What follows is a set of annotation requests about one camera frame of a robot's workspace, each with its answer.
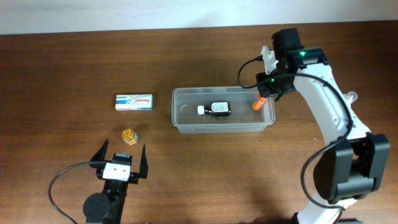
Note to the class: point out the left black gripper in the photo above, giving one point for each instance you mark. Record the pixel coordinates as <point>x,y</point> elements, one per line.
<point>135,178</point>

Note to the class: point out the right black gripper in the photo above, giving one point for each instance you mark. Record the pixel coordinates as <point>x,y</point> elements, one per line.
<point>266,90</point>

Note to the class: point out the orange tube white cap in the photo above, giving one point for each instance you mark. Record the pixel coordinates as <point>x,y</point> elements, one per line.
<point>258,104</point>

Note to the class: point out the dark syrup bottle white cap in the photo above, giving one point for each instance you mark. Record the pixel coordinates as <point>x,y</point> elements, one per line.
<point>216,109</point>

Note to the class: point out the clear white sanitizer bottle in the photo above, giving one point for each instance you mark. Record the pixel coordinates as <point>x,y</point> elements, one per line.
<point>351,97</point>

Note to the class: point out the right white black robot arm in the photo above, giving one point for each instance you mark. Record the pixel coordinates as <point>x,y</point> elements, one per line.
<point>352,163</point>

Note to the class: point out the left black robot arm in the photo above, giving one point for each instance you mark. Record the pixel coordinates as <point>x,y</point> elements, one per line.
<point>107,206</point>

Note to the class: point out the clear plastic container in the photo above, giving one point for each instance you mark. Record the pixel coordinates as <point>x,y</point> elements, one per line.
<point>243,117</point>

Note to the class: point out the small gold-lidded jar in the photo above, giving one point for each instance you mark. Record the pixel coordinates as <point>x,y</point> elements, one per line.
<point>129,136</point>

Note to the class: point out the white Panadol medicine box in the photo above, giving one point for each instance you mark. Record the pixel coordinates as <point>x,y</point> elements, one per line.
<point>134,102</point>

